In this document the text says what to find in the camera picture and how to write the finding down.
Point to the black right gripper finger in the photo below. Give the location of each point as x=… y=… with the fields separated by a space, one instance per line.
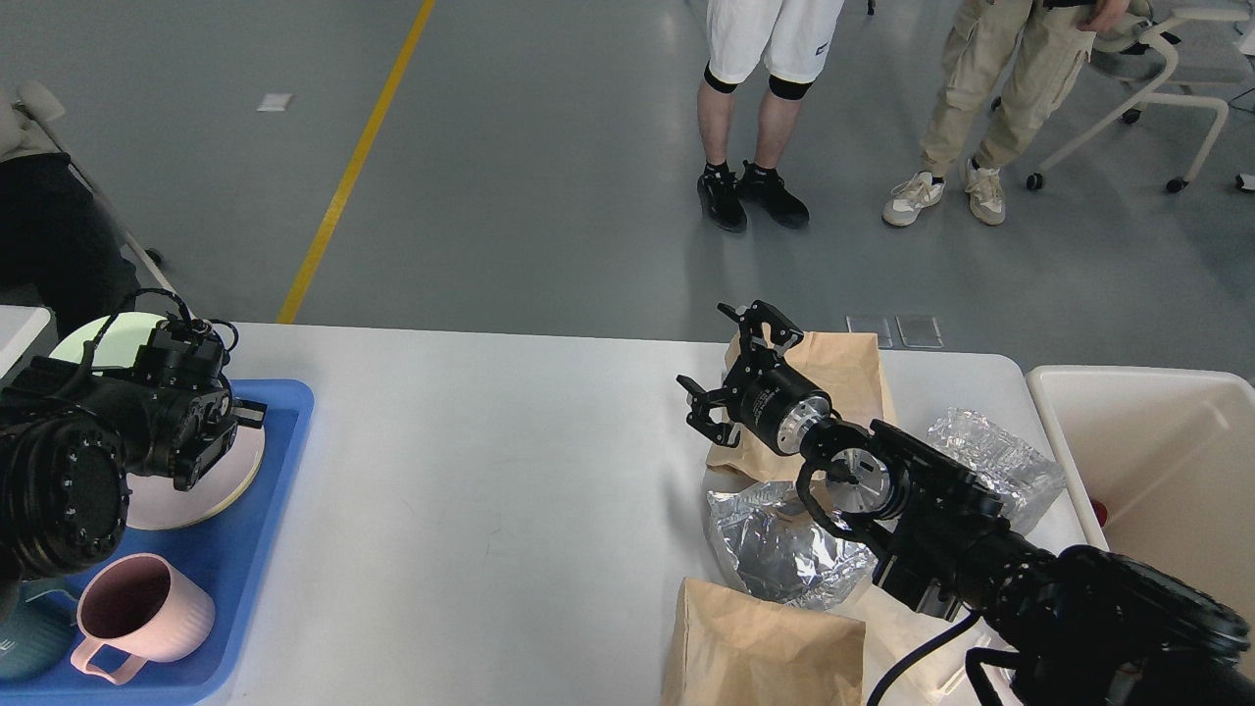
x=702 y=404
x=765 y=334

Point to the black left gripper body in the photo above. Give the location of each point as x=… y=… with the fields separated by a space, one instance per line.
x=194 y=429

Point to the white plastic bin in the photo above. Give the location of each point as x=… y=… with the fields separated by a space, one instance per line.
x=1171 y=454

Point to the brown paper bag near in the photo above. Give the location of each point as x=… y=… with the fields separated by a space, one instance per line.
x=732 y=649

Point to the white side table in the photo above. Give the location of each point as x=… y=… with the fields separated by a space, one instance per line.
x=20 y=326

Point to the crumpled foil small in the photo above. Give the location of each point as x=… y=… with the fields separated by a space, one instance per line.
x=1024 y=480

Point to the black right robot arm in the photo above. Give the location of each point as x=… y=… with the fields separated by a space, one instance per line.
x=1084 y=627

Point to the pink plate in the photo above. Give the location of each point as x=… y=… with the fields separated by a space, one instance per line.
x=156 y=505

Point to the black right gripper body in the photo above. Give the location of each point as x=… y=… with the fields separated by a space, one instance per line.
x=775 y=403

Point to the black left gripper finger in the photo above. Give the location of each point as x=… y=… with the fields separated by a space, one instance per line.
x=248 y=413

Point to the crumpled foil large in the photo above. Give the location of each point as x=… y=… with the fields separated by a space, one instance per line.
x=769 y=547

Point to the pink ribbed mug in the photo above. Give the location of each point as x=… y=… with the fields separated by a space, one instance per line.
x=139 y=609

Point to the seated person at left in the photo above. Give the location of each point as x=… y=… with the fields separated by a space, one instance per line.
x=53 y=234

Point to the brown paper bag far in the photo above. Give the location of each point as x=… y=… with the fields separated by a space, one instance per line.
x=847 y=366

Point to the blue plastic tray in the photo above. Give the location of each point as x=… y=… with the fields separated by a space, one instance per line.
x=227 y=556

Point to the green plate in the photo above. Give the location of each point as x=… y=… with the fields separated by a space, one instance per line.
x=131 y=340

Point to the small red object in bin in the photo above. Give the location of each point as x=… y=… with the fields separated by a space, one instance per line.
x=1100 y=512

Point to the person in white shorts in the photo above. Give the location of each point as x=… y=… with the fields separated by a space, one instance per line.
x=791 y=40

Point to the teal mug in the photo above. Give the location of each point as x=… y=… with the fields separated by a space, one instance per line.
x=40 y=630

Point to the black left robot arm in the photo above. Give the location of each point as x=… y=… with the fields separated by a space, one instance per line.
x=73 y=432

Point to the brown paper bag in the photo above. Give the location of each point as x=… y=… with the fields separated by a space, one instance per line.
x=847 y=366
x=732 y=649

